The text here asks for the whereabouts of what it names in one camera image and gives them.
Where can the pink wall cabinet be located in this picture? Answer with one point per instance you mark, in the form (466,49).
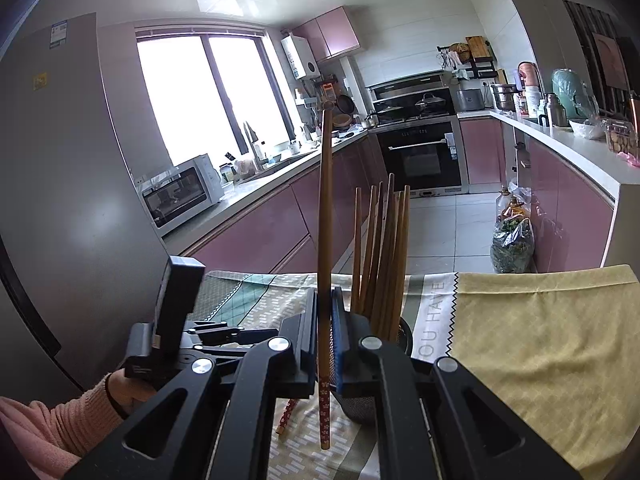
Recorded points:
(330,35)

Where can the steel stock pot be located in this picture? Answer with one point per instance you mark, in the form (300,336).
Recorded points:
(504,99)

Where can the clear plastic egg box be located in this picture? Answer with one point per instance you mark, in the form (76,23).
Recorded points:
(620,136)

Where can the white bowl with plastic bag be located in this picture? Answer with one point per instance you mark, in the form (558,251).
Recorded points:
(587,129)

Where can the plastic bag of vegetable scraps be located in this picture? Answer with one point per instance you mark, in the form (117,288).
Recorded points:
(512,245)

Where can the black built-in oven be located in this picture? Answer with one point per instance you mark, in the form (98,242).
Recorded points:
(420,160)

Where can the black wall rack cutting boards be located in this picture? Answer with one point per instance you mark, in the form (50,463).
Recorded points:
(475,55)

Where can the green covered appliance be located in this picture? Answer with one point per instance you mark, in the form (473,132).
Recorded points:
(570,90)

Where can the black lidded pot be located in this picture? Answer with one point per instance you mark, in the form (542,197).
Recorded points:
(431,104)
(389,111)

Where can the steel range hood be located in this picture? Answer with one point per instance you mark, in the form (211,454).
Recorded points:
(410,85)

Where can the steel sink faucet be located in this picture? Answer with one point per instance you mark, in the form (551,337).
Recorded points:
(252,147)

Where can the hanging utensil rack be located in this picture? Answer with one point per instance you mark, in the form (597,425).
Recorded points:
(332,95)

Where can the patterned tablecloth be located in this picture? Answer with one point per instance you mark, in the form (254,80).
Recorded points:
(280,300)

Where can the white microwave oven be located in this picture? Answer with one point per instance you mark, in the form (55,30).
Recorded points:
(180,195)

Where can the black mesh holder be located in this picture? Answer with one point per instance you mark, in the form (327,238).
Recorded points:
(360,410)

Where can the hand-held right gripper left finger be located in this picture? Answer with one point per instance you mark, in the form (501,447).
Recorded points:
(306,360)

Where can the steel thermos bottle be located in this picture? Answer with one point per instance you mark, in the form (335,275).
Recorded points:
(556,110)

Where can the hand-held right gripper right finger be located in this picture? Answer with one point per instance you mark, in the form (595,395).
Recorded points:
(341,355)

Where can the person's left forearm pink sleeve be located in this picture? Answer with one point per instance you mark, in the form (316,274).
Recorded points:
(45,425)

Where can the pink base cabinets long counter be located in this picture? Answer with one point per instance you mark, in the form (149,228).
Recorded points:
(570,210)

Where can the pink base cabinets with sink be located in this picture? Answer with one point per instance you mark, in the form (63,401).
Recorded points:
(260,225)

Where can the white water heater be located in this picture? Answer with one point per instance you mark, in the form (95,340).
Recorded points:
(300,57)

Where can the yellow cloth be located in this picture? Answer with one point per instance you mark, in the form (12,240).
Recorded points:
(540,340)

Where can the person's left hand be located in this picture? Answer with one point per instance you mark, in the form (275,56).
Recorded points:
(130,390)

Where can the bunch of wooden chopsticks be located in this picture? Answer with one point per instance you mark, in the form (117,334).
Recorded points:
(385,260)

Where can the silver countertop box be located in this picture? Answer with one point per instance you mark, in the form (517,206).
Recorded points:
(470,100)

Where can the light wooden chopstick red end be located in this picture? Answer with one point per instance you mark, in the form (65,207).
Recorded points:
(326,220)
(286,417)

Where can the pink kettle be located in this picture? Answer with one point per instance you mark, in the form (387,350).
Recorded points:
(530,82)

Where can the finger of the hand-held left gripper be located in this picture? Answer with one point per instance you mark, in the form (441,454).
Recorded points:
(240,337)
(215,328)

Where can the grey refrigerator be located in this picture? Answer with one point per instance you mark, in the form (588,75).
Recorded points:
(60,185)

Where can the kitchen window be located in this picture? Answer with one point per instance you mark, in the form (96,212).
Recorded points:
(200,95)

